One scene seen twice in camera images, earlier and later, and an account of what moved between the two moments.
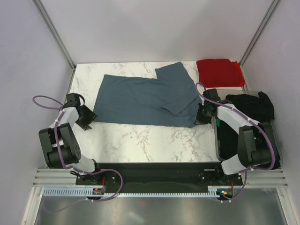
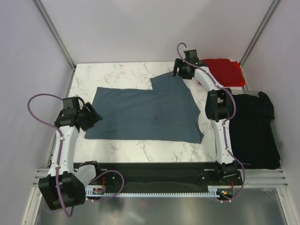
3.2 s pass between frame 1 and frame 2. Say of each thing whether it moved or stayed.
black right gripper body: moved
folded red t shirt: stayed
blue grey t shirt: moved
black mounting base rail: stayed
